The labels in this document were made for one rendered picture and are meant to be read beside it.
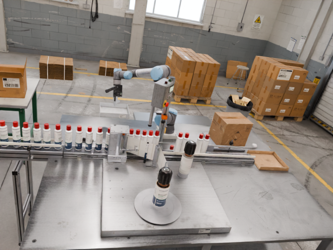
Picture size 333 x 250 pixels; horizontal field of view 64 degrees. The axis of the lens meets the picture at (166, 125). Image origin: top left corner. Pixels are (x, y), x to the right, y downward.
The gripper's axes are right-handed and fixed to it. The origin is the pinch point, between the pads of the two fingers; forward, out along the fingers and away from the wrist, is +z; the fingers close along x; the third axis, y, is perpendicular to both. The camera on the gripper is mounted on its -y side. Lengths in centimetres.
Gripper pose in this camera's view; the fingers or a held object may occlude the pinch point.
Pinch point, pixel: (113, 104)
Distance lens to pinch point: 270.5
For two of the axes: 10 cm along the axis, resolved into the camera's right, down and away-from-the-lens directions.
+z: -0.8, 9.8, 1.9
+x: -3.3, -2.0, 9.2
